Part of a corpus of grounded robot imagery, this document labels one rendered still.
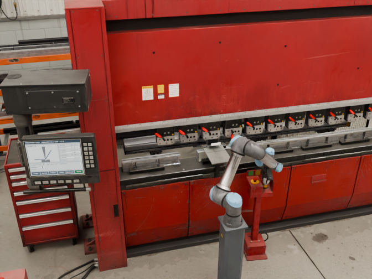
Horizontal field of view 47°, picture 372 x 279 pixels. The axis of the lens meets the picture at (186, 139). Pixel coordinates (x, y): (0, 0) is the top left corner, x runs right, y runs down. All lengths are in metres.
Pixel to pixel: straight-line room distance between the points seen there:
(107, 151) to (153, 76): 0.67
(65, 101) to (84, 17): 0.59
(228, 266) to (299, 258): 0.97
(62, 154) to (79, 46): 0.73
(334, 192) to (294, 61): 1.46
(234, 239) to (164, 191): 0.80
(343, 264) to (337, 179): 0.80
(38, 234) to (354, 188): 3.07
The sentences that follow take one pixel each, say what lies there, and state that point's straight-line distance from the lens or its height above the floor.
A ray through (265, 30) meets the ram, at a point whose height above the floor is 2.01.
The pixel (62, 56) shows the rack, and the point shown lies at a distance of 5.10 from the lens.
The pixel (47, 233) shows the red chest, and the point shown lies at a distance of 4.24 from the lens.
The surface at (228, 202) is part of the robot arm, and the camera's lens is 3.17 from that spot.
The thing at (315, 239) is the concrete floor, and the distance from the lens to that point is 4.51.
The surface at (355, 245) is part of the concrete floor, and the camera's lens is 4.56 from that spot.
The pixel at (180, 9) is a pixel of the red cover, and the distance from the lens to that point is 3.25.
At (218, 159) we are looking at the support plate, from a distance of 3.62.
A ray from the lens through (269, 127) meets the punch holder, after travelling 3.89.
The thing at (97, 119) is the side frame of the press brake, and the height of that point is 1.49.
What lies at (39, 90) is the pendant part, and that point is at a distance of 2.73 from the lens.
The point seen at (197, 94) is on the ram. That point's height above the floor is 1.52.
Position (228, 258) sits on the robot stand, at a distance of 3.45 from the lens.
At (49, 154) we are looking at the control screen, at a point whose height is 1.48.
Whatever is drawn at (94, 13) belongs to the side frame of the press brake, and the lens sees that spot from 2.97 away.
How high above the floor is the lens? 2.89
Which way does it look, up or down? 29 degrees down
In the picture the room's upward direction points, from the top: straight up
